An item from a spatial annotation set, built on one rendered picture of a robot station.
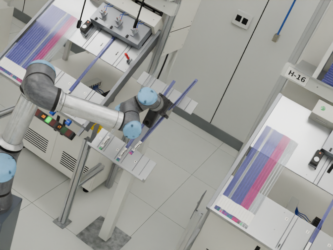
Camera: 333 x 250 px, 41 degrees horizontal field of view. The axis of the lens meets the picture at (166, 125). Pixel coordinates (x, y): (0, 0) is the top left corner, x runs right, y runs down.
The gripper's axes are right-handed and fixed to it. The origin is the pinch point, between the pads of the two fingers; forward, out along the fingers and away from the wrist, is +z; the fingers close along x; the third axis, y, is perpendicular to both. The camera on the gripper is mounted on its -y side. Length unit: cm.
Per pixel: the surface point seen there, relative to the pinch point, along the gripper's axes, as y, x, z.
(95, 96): -14.3, 41.3, 9.7
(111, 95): -8.4, 35.1, 11.5
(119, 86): -1.7, 36.0, 13.9
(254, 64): 83, 21, 168
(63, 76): -16, 65, 8
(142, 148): -20.1, 3.4, 13.7
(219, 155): 3, 2, 190
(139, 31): 29, 47, 16
